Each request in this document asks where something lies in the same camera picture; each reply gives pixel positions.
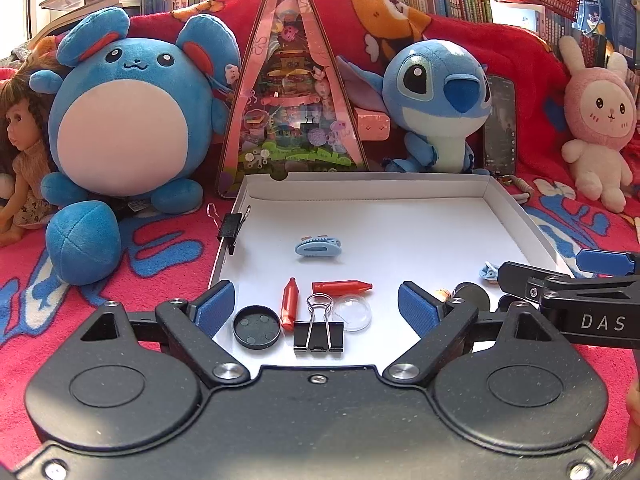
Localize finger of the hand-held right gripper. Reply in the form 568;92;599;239
497;261;581;307
575;249;640;277

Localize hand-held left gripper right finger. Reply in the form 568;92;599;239
382;281;564;387

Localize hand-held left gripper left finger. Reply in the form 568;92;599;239
77;280;252;389

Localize black round disc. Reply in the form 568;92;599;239
497;294;531;314
452;282;492;309

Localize black round lid with magnets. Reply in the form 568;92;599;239
232;305;281;350

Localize clear plastic dome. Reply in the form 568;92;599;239
334;294;374;333

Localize red bullet-shaped plastic piece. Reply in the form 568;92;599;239
312;280;374;295
281;277;301;332

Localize white cardboard box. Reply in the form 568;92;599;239
207;171;576;376

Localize large black binder clip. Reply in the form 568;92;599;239
293;294;346;354

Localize pink cartoon printed blanket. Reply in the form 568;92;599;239
0;175;640;466

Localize small black binder clip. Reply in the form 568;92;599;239
206;203;252;256

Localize small brown charm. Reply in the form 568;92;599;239
500;174;532;206

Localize dark phone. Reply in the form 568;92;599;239
482;74;519;177

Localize pink rabbit plush toy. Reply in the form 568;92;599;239
559;35;639;214

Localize small pink box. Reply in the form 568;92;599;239
356;107;391;141

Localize round blue mouse plush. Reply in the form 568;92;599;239
29;12;242;287

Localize blue alien plush toy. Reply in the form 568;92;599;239
336;40;494;174

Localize triangular pink toy box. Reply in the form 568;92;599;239
215;0;370;199

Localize brown-haired doll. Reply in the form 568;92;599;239
0;67;66;248

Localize row of books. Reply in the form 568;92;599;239
350;0;640;68

